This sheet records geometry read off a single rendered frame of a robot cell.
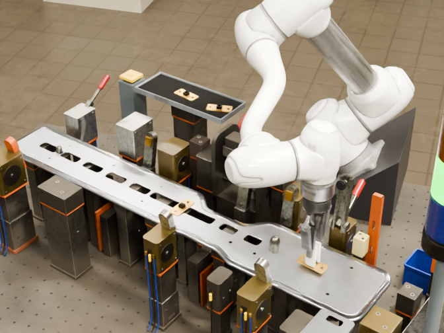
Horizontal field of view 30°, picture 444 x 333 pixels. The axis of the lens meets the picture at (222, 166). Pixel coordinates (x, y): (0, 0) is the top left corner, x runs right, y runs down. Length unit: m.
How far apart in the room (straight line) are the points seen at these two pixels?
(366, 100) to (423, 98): 2.40
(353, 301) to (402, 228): 0.79
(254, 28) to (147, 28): 3.61
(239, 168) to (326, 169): 0.22
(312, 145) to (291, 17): 0.53
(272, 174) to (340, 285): 0.43
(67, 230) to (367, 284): 0.96
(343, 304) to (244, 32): 0.84
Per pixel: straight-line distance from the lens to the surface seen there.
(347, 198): 2.33
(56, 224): 2.69
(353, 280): 2.31
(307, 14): 2.46
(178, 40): 5.83
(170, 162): 2.66
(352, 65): 2.72
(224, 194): 2.65
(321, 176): 2.08
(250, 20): 2.48
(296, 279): 2.30
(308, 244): 2.22
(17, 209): 2.85
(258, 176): 2.01
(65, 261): 2.77
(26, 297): 2.75
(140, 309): 2.65
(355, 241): 2.35
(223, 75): 5.36
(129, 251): 2.76
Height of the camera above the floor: 2.54
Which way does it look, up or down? 35 degrees down
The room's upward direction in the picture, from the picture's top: 1 degrees counter-clockwise
